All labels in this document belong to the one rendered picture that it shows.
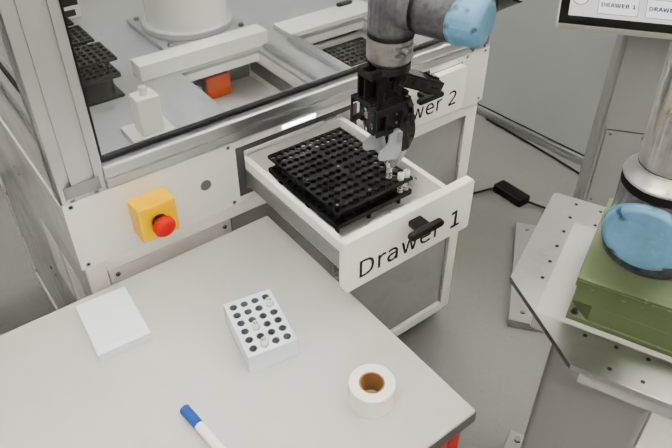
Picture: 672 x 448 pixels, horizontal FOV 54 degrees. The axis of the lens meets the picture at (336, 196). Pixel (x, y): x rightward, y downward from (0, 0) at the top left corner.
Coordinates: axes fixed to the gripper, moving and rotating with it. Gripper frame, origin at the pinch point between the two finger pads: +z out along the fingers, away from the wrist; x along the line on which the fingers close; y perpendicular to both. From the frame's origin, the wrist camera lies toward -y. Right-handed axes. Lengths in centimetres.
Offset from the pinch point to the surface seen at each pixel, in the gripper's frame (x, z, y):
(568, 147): -57, 90, -156
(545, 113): -72, 79, -156
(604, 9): -12, -5, -78
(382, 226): 12.6, 1.2, 13.0
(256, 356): 13.0, 14.4, 38.1
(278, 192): -9.9, 5.3, 18.6
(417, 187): 1.6, 8.2, -5.4
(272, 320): 8.5, 14.1, 32.3
